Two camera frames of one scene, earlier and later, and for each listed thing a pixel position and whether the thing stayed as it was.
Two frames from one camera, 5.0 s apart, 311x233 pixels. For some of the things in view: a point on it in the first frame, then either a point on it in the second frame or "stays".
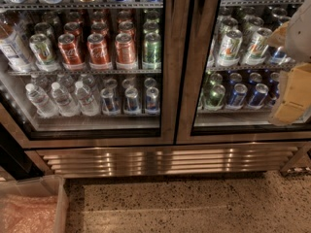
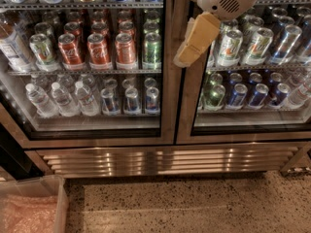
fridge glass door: [88, 65] stays
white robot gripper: [300, 38] → [224, 1]
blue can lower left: [237, 98] stays
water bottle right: [87, 104] stays
